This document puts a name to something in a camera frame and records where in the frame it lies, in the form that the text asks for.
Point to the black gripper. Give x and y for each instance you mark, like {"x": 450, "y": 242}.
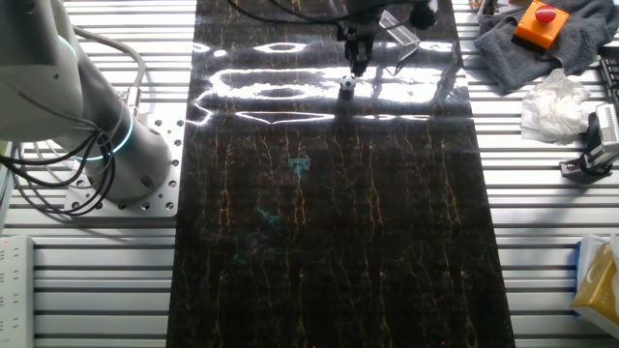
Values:
{"x": 357, "y": 36}

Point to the small soccer ball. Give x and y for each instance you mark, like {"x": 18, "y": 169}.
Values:
{"x": 347, "y": 82}

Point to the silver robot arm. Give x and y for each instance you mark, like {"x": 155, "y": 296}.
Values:
{"x": 63, "y": 96}

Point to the white mesh goal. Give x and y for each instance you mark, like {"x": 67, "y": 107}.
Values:
{"x": 400, "y": 35}

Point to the orange tube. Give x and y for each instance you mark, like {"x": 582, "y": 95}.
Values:
{"x": 476, "y": 4}

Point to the black gold-veined marble mat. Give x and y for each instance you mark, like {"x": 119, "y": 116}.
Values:
{"x": 314, "y": 217}

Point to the orange emergency stop button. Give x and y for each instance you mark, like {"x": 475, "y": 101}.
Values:
{"x": 539, "y": 26}

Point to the crumpled white tissue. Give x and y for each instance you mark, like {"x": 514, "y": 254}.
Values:
{"x": 556, "y": 106}

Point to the grey towel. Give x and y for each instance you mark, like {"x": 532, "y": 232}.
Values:
{"x": 580, "y": 48}

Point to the black keyboard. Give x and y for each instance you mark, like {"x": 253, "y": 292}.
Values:
{"x": 611, "y": 72}

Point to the white blue tissue pack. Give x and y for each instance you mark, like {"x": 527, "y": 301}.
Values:
{"x": 587, "y": 251}

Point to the yellow tissue pack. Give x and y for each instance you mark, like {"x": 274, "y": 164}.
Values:
{"x": 599, "y": 285}

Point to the white power strip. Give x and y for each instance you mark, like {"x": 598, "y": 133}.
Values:
{"x": 17, "y": 290}

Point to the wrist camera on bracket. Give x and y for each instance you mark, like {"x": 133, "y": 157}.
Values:
{"x": 422, "y": 14}

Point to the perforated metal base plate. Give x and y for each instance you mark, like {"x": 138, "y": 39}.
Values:
{"x": 164, "y": 145}

